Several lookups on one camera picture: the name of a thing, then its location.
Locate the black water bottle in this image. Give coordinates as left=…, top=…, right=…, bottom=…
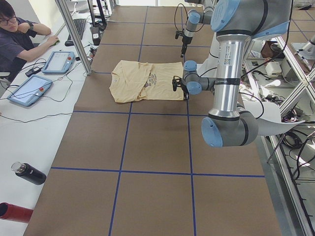
left=11, top=162, right=46, bottom=185

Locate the beige long-sleeve printed shirt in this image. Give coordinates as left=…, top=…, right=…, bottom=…
left=109, top=60, right=184, bottom=103

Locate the seated person in dark shirt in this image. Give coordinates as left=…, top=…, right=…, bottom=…
left=0, top=0, right=59, bottom=84

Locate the white plastic chair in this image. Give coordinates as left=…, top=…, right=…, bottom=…
left=243, top=101, right=305, bottom=136

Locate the black computer mouse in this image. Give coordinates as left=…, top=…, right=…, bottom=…
left=64, top=40, right=74, bottom=47

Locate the black keyboard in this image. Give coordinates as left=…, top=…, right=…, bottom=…
left=73, top=19, right=87, bottom=40

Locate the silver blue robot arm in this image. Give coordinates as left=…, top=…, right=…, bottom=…
left=175, top=0, right=214, bottom=58
left=180, top=0, right=293, bottom=147

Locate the far blue teach pendant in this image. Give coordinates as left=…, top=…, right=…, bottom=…
left=41, top=51, right=75, bottom=74

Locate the blue teach pendant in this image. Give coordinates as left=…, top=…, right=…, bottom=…
left=7, top=75, right=53, bottom=107
left=41, top=51, right=75, bottom=74

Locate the near blue teach pendant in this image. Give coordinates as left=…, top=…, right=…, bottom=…
left=7, top=75, right=53, bottom=107

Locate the red water bottle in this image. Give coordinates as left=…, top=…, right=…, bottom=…
left=0, top=203, right=33, bottom=223

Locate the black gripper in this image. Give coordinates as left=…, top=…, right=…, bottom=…
left=181, top=82, right=189, bottom=100
left=181, top=35, right=192, bottom=58

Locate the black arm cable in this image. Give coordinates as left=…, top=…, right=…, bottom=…
left=173, top=3, right=190, bottom=32

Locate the black cylinder with white label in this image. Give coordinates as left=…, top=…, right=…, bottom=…
left=90, top=27, right=101, bottom=46

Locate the aluminium frame post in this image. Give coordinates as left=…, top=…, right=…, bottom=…
left=55, top=0, right=92, bottom=76

